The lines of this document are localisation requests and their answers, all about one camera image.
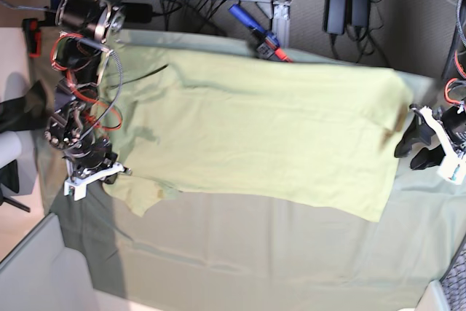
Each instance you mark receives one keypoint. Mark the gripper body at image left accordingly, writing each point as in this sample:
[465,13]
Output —
[96,158]

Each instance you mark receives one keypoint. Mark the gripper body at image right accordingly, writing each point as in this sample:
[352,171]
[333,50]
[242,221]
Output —
[448,126]

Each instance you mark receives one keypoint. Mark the yellow-green T-shirt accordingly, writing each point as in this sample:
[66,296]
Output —
[315,134]

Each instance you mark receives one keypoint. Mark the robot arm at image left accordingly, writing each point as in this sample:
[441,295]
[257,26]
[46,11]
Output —
[80,117]

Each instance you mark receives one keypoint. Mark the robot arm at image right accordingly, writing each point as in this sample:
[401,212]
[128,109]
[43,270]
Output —
[452,83]

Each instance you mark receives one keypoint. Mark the dark green hanging cloth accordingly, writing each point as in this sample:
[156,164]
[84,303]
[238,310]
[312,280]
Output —
[28,112]

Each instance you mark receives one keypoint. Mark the white cylinder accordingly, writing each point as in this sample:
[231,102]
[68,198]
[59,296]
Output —
[10,148]

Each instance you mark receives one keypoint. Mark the white box left bottom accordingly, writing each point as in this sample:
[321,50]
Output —
[41,273]

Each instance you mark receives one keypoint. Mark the patterned grey basket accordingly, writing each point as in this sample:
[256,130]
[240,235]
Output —
[453,282]

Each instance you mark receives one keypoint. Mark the black power brick pair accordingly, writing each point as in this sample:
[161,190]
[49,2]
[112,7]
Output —
[339,13]

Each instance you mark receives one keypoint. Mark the black power adapter left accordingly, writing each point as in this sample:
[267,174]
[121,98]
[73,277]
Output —
[138,12]

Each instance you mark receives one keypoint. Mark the blue orange clamp centre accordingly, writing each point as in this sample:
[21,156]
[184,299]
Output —
[267,46]

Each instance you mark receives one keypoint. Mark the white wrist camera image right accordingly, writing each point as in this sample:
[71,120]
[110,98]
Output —
[452,169]

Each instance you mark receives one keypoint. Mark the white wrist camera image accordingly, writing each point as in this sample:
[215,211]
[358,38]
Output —
[76,188]
[452,169]

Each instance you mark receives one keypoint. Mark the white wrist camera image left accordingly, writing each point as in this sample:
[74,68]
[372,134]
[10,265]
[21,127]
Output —
[76,188]

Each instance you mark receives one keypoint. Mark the aluminium frame post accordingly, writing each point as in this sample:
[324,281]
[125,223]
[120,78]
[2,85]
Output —
[279,12]

